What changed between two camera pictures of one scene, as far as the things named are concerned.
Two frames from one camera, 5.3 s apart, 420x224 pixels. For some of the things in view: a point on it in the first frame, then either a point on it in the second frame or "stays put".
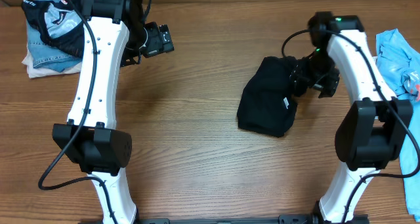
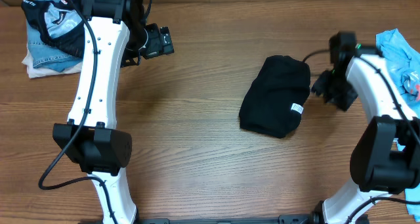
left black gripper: [157, 44] stays put
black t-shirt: [269, 101] stays put
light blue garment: [398, 56] stays put
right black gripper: [329, 85] -> [344, 100]
